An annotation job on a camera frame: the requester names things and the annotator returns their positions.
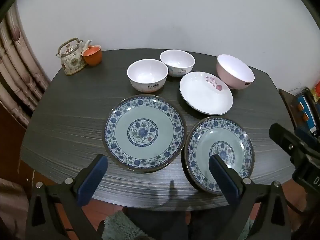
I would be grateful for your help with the white plate pink flowers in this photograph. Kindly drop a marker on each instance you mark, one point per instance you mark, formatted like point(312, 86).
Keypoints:
point(205, 95)

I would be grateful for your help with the pink bowl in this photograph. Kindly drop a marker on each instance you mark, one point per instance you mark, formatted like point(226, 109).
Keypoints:
point(235, 70)

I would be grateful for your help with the green fuzzy cloth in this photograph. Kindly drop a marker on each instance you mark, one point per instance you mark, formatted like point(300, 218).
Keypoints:
point(120, 225)

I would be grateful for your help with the pinkish grey cloth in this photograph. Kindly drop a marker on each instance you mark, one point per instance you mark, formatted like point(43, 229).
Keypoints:
point(12, 205)

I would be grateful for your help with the white bowl bluish outside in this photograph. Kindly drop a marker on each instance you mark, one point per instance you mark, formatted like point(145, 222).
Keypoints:
point(177, 61)

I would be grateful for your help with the blue box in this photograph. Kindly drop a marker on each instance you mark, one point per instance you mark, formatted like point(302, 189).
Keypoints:
point(308, 112)

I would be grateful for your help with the person's dark pants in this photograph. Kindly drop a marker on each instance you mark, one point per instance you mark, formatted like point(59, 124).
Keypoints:
point(162, 222)

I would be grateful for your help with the orange packet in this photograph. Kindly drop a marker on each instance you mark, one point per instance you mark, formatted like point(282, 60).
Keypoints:
point(317, 88)

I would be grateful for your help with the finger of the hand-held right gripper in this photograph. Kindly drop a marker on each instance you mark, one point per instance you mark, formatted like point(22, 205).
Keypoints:
point(285, 137)
point(306, 135)

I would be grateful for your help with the white bowl pinkish print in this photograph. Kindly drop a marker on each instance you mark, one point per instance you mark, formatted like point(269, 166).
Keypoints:
point(147, 72)

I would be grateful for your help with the patterned beige curtain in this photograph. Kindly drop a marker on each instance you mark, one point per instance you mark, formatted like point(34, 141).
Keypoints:
point(20, 67)

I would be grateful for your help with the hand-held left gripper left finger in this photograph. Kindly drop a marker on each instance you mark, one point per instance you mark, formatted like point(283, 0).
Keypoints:
point(91, 177)

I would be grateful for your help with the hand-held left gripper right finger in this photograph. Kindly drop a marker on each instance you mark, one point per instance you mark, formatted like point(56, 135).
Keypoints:
point(225, 180)

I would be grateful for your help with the wooden side cabinet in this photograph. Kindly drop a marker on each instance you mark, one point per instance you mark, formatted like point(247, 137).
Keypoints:
point(290, 105)

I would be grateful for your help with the blue floral rimmed plate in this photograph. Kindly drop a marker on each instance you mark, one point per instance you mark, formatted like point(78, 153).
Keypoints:
point(145, 132)
point(220, 135)

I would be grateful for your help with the floral ceramic teapot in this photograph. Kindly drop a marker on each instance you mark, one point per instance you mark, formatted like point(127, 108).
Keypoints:
point(72, 60)

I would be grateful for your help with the orange tea cup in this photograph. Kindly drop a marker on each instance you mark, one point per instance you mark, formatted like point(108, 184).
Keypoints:
point(92, 55)

